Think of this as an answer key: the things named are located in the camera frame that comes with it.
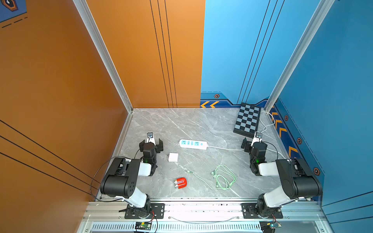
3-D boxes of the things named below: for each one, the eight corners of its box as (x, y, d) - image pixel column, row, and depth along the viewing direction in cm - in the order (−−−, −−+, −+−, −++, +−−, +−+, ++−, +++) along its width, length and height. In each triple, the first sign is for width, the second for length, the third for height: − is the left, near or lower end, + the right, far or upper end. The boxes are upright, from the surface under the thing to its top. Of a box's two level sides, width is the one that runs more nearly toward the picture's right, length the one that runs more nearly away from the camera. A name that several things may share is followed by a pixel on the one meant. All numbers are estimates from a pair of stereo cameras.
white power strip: (178, 147, 100) (178, 144, 97) (179, 140, 103) (179, 138, 101) (207, 150, 98) (207, 147, 96) (207, 143, 101) (207, 141, 99)
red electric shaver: (174, 189, 83) (173, 187, 80) (175, 179, 86) (174, 177, 83) (186, 189, 83) (186, 187, 80) (186, 179, 86) (186, 177, 83)
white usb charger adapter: (168, 162, 93) (168, 160, 90) (169, 154, 96) (169, 152, 94) (178, 162, 93) (177, 160, 90) (178, 154, 96) (178, 152, 94)
